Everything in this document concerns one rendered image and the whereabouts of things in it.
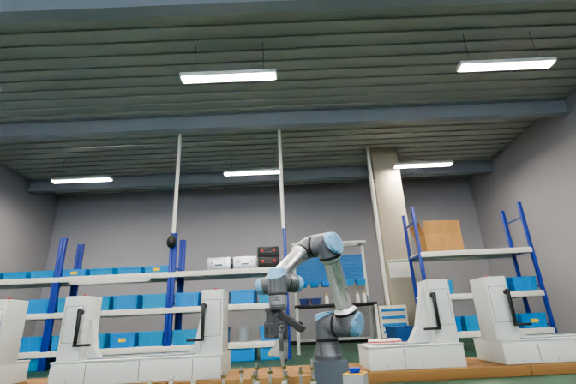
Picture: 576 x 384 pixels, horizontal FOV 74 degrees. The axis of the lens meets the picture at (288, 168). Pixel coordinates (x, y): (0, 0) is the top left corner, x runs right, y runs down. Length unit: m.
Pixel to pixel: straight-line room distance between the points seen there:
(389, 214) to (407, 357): 4.86
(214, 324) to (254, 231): 6.69
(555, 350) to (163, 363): 3.32
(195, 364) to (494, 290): 2.72
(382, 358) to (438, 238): 3.52
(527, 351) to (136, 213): 9.29
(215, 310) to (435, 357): 1.93
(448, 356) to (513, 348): 0.56
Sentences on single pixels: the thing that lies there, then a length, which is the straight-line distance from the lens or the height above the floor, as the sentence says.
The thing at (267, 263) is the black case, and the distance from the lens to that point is 6.34.
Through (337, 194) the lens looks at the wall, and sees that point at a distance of 10.56.
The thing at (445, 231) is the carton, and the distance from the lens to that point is 6.95.
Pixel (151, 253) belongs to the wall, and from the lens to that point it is 10.73.
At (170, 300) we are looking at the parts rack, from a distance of 6.52.
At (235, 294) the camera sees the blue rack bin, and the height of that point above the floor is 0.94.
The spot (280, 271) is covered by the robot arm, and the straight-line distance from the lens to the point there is 1.64.
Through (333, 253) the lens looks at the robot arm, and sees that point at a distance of 2.00.
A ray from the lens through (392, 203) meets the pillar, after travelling 8.35.
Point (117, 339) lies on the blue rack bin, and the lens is 6.80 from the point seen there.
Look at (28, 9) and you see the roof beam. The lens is 5.34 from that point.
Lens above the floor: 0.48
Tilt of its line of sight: 22 degrees up
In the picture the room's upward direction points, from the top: 3 degrees counter-clockwise
